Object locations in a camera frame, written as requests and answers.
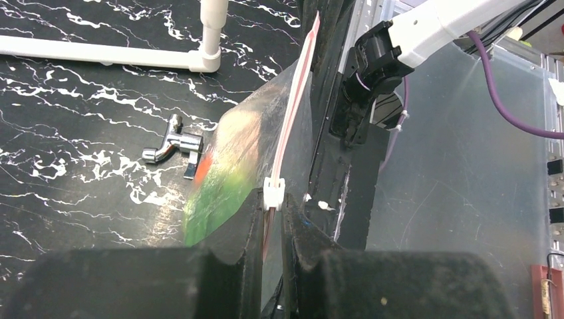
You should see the clear zip top bag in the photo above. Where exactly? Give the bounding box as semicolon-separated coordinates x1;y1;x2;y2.
182;11;321;309

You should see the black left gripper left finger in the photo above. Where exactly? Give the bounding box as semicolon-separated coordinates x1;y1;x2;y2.
2;189;263;318

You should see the green fake leafy vegetable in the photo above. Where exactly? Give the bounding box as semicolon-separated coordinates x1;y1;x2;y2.
182;171;254;247

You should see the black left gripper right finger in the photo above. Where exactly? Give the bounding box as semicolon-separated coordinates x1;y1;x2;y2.
281;194;515;318

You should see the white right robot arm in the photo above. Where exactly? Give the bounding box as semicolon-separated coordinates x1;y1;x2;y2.
331;1;563;146

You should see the white PVC pipe frame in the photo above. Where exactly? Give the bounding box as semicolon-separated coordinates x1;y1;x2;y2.
1;0;229;73

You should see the red fake apple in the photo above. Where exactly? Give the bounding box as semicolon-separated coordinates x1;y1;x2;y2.
193;146;215;187

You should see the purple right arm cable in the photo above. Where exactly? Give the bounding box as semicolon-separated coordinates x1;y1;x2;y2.
378;29;564;173

